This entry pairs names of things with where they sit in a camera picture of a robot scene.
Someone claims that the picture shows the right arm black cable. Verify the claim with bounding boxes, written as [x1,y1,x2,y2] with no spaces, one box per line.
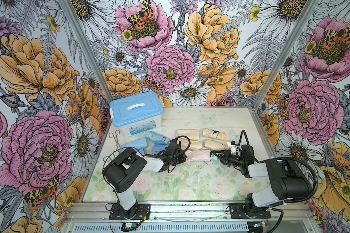
[238,129,319,233]

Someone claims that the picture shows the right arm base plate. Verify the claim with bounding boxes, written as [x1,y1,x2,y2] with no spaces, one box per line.
[225,203,271,219]

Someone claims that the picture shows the blue lidded plastic storage box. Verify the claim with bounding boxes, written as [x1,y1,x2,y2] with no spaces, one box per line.
[110,91,165,137]

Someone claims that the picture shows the pink umbrella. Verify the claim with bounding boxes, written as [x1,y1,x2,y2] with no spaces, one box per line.
[185,150,211,162]
[167,165,176,173]

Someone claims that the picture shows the beige umbrella sleeve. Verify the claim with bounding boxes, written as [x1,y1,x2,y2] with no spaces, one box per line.
[179,138,202,150]
[176,129,200,141]

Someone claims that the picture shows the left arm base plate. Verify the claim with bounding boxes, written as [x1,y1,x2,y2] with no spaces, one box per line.
[109,203,151,220]

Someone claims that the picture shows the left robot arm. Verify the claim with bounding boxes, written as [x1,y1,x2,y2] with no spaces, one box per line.
[102,138,189,220]

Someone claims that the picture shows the beige umbrella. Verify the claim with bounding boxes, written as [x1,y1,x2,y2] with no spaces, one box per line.
[202,128,226,141]
[204,139,228,151]

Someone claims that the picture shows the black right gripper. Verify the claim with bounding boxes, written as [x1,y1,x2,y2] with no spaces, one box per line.
[213,149,245,168]

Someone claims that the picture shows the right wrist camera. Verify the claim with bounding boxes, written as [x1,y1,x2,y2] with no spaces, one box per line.
[227,141,240,155]

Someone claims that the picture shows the metal wire tongs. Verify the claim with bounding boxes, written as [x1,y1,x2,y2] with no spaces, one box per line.
[102,129,121,164]

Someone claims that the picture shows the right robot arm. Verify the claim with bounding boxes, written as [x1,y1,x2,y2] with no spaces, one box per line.
[210,145,318,218]

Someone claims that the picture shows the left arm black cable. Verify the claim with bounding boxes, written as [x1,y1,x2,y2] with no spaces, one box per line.
[145,135,191,159]

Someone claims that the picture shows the blue umbrella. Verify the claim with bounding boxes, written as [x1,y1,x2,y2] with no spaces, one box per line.
[152,144,168,155]
[145,131,170,145]

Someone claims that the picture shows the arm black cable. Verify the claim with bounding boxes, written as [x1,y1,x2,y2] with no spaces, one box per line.
[238,129,319,233]
[145,135,191,159]

